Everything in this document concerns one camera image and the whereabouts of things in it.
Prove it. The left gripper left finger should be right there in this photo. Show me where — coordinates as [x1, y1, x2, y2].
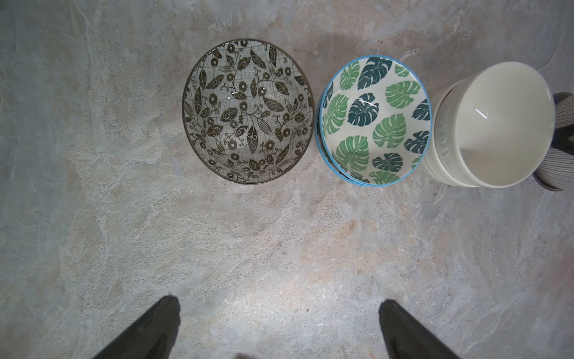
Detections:
[95, 296, 181, 359]

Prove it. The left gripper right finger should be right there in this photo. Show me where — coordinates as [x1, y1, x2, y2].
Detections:
[378, 299, 459, 359]

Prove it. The cream bowl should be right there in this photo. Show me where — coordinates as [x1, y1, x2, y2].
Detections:
[421, 81, 476, 188]
[433, 61, 555, 188]

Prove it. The purple striped bowl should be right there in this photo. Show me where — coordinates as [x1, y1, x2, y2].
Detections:
[533, 92, 573, 191]

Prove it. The green leaf bowl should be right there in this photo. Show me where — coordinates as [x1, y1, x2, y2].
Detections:
[316, 55, 433, 187]

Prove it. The black white patterned bowl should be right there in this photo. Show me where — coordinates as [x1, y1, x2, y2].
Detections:
[182, 38, 315, 185]

